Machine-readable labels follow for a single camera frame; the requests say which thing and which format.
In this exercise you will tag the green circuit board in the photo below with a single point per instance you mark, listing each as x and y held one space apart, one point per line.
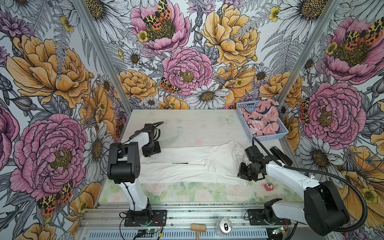
278 231
149 233

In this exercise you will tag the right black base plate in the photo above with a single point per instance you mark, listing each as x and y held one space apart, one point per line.
260 217

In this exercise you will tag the black clip on table edge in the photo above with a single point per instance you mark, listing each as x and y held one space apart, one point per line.
280 155

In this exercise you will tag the left green circuit board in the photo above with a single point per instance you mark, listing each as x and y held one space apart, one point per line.
149 233

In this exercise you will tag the right green circuit board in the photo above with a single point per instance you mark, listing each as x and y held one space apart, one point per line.
278 231

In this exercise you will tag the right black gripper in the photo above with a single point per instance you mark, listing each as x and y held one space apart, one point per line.
241 174

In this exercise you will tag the white printed t-shirt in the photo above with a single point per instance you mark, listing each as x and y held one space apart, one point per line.
209 164

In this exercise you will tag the pink patterned garment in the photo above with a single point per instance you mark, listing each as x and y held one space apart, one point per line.
263 120

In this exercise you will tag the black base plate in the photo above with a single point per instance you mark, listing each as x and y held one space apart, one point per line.
260 217
155 218

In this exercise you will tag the blue plastic laundry basket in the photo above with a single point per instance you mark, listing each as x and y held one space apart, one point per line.
250 105

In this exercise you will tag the wooden mallet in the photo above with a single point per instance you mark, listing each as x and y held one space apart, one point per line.
198 228

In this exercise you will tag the aluminium front rail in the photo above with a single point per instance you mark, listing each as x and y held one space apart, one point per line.
114 216

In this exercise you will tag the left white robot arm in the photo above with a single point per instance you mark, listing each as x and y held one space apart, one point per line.
124 167

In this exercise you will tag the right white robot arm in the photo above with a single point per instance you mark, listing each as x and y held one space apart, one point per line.
322 210

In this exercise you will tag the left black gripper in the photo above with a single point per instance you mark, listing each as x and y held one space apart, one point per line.
157 150

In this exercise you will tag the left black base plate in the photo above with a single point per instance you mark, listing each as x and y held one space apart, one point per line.
155 218

